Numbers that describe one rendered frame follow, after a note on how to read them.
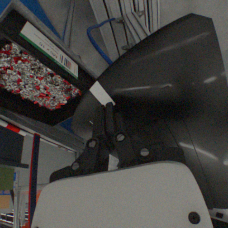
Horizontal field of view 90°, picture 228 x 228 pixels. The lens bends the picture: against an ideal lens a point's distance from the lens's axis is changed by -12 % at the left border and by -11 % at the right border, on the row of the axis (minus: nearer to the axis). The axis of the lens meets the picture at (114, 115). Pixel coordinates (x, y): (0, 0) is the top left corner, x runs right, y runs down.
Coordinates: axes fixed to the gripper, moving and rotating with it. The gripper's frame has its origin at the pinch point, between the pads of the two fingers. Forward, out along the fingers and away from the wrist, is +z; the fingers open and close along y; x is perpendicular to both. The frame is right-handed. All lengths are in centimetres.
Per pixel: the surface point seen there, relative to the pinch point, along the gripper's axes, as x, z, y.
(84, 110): -0.7, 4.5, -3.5
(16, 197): -88, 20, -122
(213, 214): -18.2, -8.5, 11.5
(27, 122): -10.5, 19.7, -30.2
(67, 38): 4.0, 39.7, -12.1
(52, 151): -77, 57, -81
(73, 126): -4.5, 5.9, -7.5
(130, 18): -3, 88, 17
